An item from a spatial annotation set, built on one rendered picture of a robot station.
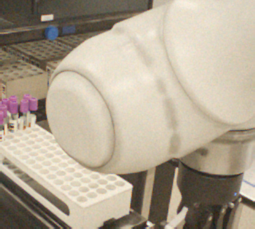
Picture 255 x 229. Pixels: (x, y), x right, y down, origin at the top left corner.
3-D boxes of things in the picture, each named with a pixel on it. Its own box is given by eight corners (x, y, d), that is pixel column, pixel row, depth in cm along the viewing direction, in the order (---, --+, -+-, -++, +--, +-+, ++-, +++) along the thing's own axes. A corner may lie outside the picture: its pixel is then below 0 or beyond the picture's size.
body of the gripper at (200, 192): (209, 138, 61) (198, 201, 65) (163, 157, 55) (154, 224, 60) (260, 162, 56) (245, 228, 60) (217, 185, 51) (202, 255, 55)
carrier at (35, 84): (43, 94, 117) (43, 70, 114) (48, 97, 115) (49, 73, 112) (0, 104, 109) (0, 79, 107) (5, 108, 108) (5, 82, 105)
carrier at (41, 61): (70, 73, 132) (72, 51, 129) (75, 74, 130) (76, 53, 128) (34, 80, 125) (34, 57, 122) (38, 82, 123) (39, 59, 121)
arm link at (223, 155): (162, 108, 53) (156, 157, 56) (231, 140, 47) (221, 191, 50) (213, 92, 59) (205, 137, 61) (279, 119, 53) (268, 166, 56)
